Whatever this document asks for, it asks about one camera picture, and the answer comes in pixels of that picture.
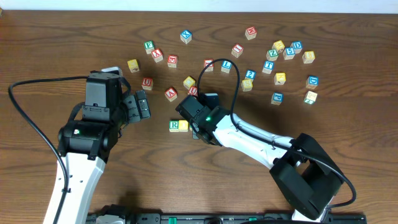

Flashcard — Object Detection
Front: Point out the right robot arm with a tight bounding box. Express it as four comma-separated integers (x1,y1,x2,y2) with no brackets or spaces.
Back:
176,96,344,222

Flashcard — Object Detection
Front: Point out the red i block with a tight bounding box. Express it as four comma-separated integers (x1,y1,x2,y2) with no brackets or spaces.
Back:
204,58,214,72
231,44,244,58

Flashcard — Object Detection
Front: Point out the black cable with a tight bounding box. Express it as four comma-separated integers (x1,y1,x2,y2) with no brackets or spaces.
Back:
196,58,357,209
7,75,90,224

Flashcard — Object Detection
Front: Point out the yellow block below 2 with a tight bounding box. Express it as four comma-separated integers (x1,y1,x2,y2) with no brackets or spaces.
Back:
241,79,253,91

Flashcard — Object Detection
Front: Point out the blue X block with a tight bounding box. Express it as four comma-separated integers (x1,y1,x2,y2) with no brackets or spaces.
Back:
180,30,192,44

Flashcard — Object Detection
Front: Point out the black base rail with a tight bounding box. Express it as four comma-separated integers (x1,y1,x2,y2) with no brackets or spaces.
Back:
85,212,367,224

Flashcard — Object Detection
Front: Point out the yellow 8 block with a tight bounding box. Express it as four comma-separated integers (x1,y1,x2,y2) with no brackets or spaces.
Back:
302,51,315,64

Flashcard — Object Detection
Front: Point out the red E block top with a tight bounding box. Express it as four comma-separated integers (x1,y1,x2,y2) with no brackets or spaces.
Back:
245,26,257,40

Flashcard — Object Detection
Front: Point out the blue block lower right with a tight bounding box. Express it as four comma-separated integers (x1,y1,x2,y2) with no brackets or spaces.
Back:
271,92,284,105

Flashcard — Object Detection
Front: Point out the blue D block upper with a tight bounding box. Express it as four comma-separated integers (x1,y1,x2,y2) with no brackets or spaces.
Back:
290,41,303,54

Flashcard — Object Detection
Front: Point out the red U block left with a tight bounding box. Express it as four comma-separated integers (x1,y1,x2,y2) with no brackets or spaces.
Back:
141,78,154,90

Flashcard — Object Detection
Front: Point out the blue L block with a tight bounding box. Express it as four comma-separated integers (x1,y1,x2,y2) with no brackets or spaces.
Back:
221,60,232,73

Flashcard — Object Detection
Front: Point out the right black cable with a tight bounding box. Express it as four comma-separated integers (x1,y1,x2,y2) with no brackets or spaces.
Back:
196,58,357,209

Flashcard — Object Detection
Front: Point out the red e block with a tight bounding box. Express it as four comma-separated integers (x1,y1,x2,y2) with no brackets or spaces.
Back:
167,55,178,68
245,26,257,40

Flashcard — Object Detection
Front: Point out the blue T block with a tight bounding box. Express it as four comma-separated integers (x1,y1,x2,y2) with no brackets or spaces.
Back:
262,60,274,74

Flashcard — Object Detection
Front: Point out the red u block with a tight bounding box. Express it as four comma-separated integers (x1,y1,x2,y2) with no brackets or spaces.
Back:
141,78,154,90
188,86,198,96

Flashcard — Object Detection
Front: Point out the white green Z block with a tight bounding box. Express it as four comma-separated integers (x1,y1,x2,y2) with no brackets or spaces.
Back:
304,91,318,105

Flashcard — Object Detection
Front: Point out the left black cable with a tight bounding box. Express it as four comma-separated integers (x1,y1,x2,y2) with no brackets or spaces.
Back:
7,75,90,224

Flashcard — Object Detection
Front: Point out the red A block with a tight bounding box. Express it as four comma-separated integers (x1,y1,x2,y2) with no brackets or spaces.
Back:
165,87,178,102

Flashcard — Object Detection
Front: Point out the green R block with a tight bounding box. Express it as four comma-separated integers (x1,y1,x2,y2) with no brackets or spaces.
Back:
169,120,179,132

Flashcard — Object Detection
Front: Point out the green F block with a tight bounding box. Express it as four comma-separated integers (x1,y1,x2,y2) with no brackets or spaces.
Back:
144,40,155,54

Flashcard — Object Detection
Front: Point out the red E block left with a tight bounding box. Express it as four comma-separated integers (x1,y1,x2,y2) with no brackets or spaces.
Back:
167,55,178,68

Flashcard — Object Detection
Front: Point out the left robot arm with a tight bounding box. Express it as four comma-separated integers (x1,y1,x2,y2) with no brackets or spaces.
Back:
44,67,150,223

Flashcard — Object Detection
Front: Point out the red X block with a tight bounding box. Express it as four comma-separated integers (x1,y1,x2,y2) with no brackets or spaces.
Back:
151,49,164,63

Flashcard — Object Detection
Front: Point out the blue D block right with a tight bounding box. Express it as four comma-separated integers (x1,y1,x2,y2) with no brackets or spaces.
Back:
306,76,319,90

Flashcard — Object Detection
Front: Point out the red I block centre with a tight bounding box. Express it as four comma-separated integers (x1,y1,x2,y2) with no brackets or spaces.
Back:
204,58,214,72

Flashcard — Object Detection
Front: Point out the blue d block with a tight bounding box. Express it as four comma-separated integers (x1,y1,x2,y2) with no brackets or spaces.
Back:
306,76,319,90
290,41,303,54

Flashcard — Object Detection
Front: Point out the blue 2 block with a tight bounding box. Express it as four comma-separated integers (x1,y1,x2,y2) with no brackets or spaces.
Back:
245,70,257,82

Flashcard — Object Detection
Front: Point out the red U block centre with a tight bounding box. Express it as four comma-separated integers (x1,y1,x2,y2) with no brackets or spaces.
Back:
188,86,198,96

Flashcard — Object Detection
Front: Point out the red I block upper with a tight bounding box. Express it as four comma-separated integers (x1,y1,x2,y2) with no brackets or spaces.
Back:
231,44,244,58

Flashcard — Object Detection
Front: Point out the blue 5 block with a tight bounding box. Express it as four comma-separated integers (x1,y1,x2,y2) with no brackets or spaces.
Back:
283,47,295,60

